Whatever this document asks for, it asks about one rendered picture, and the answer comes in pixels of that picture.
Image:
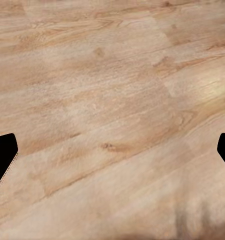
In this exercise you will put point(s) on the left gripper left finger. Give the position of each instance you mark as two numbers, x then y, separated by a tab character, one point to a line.
8	150

